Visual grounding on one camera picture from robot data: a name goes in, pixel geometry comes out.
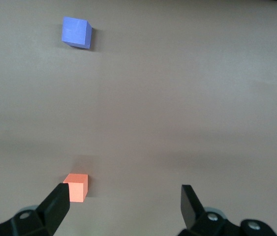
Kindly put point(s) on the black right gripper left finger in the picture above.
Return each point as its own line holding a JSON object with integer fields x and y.
{"x": 52, "y": 209}

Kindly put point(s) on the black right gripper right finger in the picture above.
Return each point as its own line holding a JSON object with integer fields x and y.
{"x": 192, "y": 211}

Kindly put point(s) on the orange foam block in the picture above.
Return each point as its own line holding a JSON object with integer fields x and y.
{"x": 78, "y": 191}

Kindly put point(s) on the purple foam block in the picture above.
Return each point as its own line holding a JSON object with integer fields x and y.
{"x": 75, "y": 32}

